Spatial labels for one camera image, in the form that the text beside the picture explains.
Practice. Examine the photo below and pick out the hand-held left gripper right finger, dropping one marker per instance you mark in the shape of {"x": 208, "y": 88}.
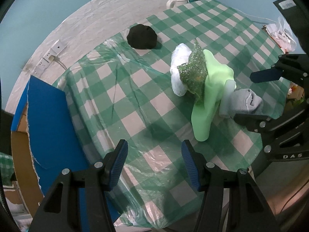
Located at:
{"x": 189, "y": 164}

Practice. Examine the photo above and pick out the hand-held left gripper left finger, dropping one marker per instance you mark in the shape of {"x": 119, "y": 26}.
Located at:
{"x": 119, "y": 159}

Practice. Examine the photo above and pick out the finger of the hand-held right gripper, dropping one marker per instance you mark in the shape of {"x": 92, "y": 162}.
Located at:
{"x": 253, "y": 123}
{"x": 265, "y": 75}

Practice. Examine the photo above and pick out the grey sock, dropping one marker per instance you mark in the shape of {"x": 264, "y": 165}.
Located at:
{"x": 243, "y": 101}

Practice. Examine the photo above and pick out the light green cloth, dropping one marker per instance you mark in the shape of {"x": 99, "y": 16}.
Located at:
{"x": 212, "y": 77}

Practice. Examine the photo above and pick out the green glitter cloth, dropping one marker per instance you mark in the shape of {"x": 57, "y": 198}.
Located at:
{"x": 193, "y": 75}

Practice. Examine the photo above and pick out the blue cardboard box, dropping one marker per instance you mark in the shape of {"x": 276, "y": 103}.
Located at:
{"x": 48, "y": 116}

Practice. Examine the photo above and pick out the pale blue fluffy cloth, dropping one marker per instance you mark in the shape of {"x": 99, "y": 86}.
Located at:
{"x": 179, "y": 58}

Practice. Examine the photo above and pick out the black soft cloth bundle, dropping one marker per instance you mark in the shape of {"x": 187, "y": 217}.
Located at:
{"x": 142, "y": 37}

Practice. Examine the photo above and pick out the clear plastic bag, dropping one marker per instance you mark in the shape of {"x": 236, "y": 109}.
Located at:
{"x": 282, "y": 36}

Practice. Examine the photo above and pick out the green checked tablecloth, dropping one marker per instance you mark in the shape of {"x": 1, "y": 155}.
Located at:
{"x": 144, "y": 89}

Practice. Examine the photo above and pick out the folded green checked cloth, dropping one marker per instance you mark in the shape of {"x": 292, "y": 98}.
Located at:
{"x": 6, "y": 166}

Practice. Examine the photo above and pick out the white electric kettle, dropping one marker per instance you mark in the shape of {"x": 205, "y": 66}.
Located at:
{"x": 176, "y": 1}

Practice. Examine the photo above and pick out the white power strip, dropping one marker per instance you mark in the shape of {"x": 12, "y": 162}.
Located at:
{"x": 52, "y": 53}

